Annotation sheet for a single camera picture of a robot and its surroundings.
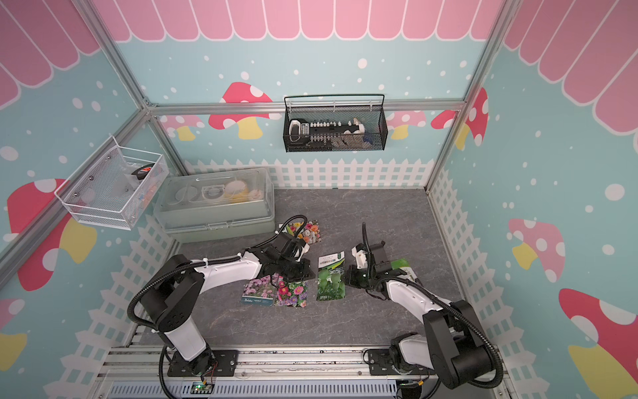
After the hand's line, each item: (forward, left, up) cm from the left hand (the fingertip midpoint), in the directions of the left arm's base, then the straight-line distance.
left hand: (314, 280), depth 87 cm
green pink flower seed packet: (+9, -34, -5) cm, 36 cm away
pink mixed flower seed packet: (-3, +8, -5) cm, 10 cm away
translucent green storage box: (+23, +38, +13) cm, 46 cm away
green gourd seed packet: (+2, -6, -2) cm, 6 cm away
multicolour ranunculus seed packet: (+24, +3, -4) cm, 25 cm away
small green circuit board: (-31, +32, -6) cm, 45 cm away
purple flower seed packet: (-2, +20, -5) cm, 21 cm away
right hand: (+1, -9, 0) cm, 10 cm away
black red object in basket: (+21, +54, +30) cm, 65 cm away
